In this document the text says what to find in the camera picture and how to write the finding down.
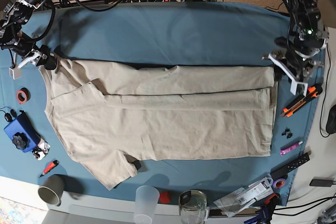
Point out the blue orange bar clamp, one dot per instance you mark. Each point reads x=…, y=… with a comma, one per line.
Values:
x=266, y=212

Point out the packaged item in plastic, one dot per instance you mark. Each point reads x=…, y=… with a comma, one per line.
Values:
x=243, y=198

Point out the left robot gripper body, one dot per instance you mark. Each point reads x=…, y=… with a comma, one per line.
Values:
x=298, y=56

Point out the small black clips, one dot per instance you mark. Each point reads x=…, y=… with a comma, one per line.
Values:
x=287, y=133

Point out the red small block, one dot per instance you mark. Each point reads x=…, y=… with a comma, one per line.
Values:
x=165, y=197

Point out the orange black utility knife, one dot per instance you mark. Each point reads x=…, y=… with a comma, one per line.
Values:
x=313, y=92

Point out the white small caster toy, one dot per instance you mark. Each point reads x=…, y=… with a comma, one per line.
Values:
x=41, y=150

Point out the blue box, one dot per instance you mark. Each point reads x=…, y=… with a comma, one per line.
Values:
x=22, y=124

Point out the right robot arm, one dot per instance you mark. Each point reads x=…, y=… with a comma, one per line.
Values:
x=18, y=13

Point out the beige T-shirt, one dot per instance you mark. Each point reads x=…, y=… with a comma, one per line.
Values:
x=108, y=115

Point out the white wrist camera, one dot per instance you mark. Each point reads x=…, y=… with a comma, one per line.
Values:
x=34, y=57
x=286, y=72

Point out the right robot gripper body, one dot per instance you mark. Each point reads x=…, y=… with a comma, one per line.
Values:
x=19, y=42

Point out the blue table cloth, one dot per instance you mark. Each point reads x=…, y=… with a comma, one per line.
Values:
x=154, y=35

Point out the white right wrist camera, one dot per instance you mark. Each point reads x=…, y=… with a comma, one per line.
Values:
x=34, y=57

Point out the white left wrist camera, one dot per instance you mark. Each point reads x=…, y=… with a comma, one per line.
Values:
x=286, y=72

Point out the orange tape roll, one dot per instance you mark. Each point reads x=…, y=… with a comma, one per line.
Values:
x=22, y=95

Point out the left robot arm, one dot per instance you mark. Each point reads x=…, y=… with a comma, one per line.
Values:
x=306, y=35

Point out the black perforated bar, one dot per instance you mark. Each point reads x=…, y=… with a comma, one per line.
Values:
x=286, y=167

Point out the glass jar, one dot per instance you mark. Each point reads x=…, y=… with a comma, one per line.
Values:
x=192, y=207

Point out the purple glue tube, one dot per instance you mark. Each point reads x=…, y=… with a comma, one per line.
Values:
x=290, y=148

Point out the red black small tool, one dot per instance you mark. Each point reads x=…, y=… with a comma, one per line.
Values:
x=49, y=167

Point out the black knob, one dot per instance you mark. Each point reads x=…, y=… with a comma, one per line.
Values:
x=20, y=141

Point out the translucent plastic cup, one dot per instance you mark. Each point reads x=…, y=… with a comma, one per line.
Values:
x=146, y=200

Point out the grey mug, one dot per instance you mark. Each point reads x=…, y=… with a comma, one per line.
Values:
x=51, y=190

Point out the purple tape roll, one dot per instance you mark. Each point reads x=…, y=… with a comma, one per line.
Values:
x=279, y=183

